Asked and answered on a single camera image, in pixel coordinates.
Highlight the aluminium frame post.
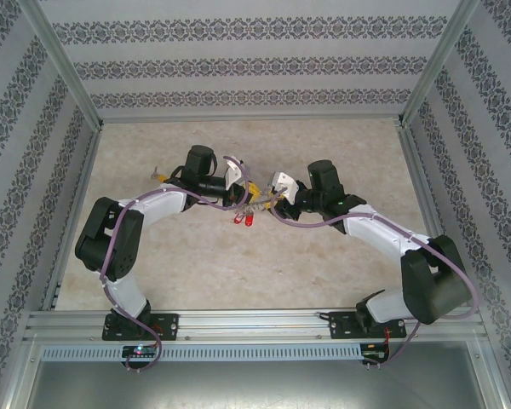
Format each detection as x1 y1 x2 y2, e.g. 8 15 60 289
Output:
398 0 482 128
15 0 106 129

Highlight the aluminium side rail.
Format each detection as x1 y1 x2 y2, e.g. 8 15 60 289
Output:
398 123 468 308
40 125 106 314

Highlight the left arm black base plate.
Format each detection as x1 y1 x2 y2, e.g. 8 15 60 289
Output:
101 313 181 343

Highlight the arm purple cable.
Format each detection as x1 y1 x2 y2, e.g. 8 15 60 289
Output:
271 187 480 370
100 160 253 376

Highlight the slotted grey cable duct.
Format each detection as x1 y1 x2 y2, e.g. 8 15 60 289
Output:
40 343 363 362

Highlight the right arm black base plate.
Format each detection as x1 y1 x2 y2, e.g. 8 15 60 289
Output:
328 310 408 341

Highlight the grey metal sheet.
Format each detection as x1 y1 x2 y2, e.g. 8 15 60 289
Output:
25 360 495 409

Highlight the aluminium mounting rail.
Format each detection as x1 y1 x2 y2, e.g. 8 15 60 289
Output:
23 308 485 342

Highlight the aluminium frame leg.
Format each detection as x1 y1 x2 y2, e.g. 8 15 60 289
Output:
0 334 42 409
468 338 511 409

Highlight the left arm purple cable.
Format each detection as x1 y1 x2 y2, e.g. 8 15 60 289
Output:
100 160 253 376

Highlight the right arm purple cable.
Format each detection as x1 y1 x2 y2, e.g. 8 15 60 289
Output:
271 187 480 370

